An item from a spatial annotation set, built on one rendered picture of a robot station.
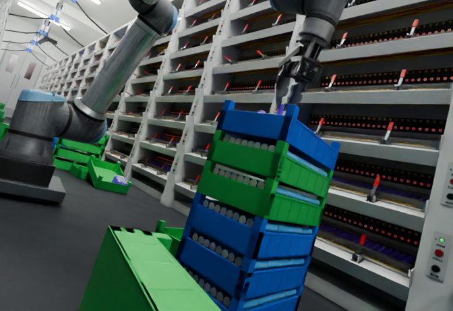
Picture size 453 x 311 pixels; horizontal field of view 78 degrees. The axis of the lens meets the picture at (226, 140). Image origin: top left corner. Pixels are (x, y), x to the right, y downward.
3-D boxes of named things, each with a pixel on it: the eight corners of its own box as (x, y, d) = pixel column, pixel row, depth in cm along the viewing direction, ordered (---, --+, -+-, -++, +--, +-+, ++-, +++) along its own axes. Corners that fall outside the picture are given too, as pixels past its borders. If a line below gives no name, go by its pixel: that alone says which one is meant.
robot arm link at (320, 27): (298, 20, 82) (324, 34, 85) (292, 36, 83) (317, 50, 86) (315, 14, 74) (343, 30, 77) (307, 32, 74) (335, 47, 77)
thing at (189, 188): (238, 221, 131) (240, 192, 130) (174, 189, 177) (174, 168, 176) (267, 212, 145) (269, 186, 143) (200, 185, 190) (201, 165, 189)
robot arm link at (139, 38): (47, 123, 124) (144, -22, 111) (83, 132, 139) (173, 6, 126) (57, 144, 117) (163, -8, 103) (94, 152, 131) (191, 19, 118)
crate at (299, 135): (286, 141, 56) (296, 104, 57) (215, 129, 70) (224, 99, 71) (334, 171, 79) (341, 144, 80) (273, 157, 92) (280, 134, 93)
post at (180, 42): (125, 181, 228) (193, -14, 249) (121, 179, 235) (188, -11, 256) (147, 186, 241) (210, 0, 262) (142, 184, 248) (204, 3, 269)
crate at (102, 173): (126, 193, 175) (131, 183, 175) (94, 187, 162) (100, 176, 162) (115, 171, 198) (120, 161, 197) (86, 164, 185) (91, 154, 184)
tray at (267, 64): (285, 65, 141) (286, 46, 140) (212, 74, 186) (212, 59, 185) (308, 70, 154) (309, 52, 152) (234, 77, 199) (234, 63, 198)
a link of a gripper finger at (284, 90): (276, 105, 79) (291, 75, 78) (268, 103, 84) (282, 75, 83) (285, 110, 80) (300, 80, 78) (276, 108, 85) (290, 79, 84)
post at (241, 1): (166, 206, 175) (249, -45, 196) (159, 202, 182) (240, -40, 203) (191, 210, 188) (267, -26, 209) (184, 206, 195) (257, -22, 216)
